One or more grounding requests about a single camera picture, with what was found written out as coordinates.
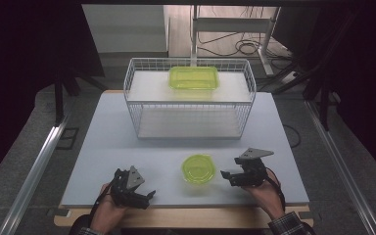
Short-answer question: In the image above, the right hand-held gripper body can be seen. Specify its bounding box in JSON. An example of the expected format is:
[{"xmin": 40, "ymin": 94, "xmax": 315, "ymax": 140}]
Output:
[{"xmin": 230, "ymin": 147, "xmax": 275, "ymax": 188}]

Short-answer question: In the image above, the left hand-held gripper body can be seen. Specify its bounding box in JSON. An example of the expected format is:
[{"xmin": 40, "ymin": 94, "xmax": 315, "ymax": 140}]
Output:
[{"xmin": 111, "ymin": 165, "xmax": 150, "ymax": 211}]

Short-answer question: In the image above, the round yellow-green plastic bowl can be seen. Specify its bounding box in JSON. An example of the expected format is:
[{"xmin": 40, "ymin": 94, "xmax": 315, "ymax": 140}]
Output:
[{"xmin": 180, "ymin": 154, "xmax": 217, "ymax": 186}]

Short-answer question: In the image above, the white wire shelf rack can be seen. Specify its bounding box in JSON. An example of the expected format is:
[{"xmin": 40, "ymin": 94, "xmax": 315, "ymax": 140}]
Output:
[{"xmin": 122, "ymin": 57, "xmax": 258, "ymax": 141}]

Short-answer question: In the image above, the rectangular yellow-green plastic container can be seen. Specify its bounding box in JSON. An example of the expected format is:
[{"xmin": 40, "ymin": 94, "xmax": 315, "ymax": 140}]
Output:
[{"xmin": 167, "ymin": 66, "xmax": 220, "ymax": 92}]

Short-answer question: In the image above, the person's right hand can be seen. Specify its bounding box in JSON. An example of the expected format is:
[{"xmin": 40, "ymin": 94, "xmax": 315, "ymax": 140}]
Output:
[{"xmin": 241, "ymin": 168, "xmax": 287, "ymax": 222}]

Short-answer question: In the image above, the person's left hand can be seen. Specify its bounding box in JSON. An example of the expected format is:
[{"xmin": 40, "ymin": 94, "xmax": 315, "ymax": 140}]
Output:
[{"xmin": 89, "ymin": 182, "xmax": 129, "ymax": 235}]

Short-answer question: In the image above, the wooden table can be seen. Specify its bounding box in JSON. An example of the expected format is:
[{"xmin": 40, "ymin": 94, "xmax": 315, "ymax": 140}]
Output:
[{"xmin": 53, "ymin": 89, "xmax": 315, "ymax": 230}]

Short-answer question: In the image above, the white power strip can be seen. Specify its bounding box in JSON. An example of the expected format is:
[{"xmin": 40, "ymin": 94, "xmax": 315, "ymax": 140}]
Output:
[{"xmin": 278, "ymin": 70, "xmax": 301, "ymax": 86}]

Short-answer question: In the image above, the black metal stand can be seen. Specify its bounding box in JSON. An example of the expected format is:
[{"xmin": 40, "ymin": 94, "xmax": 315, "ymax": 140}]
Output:
[
  {"xmin": 53, "ymin": 63, "xmax": 110, "ymax": 127},
  {"xmin": 271, "ymin": 6, "xmax": 342, "ymax": 132}
]

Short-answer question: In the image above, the white cabinet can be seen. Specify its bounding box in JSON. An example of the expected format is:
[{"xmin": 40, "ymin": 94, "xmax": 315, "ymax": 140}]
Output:
[{"xmin": 81, "ymin": 4, "xmax": 171, "ymax": 60}]

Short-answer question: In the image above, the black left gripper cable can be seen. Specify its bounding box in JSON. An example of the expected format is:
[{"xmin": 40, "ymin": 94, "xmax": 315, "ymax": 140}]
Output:
[{"xmin": 89, "ymin": 181, "xmax": 116, "ymax": 217}]

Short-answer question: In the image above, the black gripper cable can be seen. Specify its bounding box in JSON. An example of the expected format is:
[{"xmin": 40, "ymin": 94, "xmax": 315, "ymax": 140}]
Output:
[
  {"xmin": 89, "ymin": 181, "xmax": 116, "ymax": 217},
  {"xmin": 265, "ymin": 166, "xmax": 287, "ymax": 212}
]

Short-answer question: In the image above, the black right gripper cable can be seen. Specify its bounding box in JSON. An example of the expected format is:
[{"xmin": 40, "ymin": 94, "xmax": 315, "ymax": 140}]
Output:
[{"xmin": 265, "ymin": 166, "xmax": 287, "ymax": 212}]

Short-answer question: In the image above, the thin black floor cable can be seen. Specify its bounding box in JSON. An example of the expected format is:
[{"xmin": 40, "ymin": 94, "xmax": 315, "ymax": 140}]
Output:
[{"xmin": 282, "ymin": 123, "xmax": 303, "ymax": 150}]

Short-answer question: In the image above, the black floor bracket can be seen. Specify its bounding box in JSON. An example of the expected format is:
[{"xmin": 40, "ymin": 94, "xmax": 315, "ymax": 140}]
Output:
[{"xmin": 55, "ymin": 126, "xmax": 80, "ymax": 152}]

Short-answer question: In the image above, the aluminium rail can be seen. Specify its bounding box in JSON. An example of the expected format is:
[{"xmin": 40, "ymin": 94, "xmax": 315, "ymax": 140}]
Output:
[
  {"xmin": 305, "ymin": 99, "xmax": 376, "ymax": 235},
  {"xmin": 0, "ymin": 112, "xmax": 71, "ymax": 235}
]

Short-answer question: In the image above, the tangle of black floor cables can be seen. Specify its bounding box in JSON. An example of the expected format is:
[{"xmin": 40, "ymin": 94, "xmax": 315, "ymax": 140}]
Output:
[{"xmin": 197, "ymin": 5, "xmax": 293, "ymax": 61}]

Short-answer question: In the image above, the white metal desk frame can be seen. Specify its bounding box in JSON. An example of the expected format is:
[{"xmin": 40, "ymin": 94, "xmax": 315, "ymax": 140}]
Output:
[{"xmin": 190, "ymin": 4, "xmax": 282, "ymax": 78}]

